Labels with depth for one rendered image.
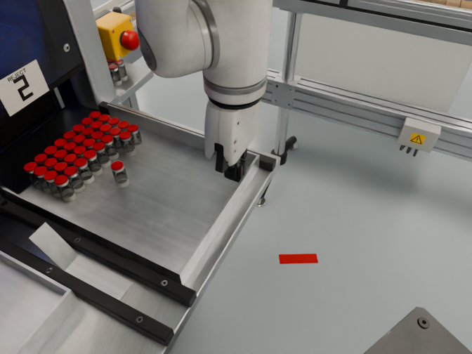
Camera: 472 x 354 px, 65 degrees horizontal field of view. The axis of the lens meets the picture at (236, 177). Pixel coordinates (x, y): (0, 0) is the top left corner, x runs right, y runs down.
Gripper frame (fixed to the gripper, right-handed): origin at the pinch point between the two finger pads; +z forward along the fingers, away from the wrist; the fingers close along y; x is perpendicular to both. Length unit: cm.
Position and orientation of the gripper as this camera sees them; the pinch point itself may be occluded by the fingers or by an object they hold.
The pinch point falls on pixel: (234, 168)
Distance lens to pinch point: 61.5
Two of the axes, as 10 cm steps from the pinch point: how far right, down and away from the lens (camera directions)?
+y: -4.5, 6.6, -6.1
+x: 9.0, 3.3, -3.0
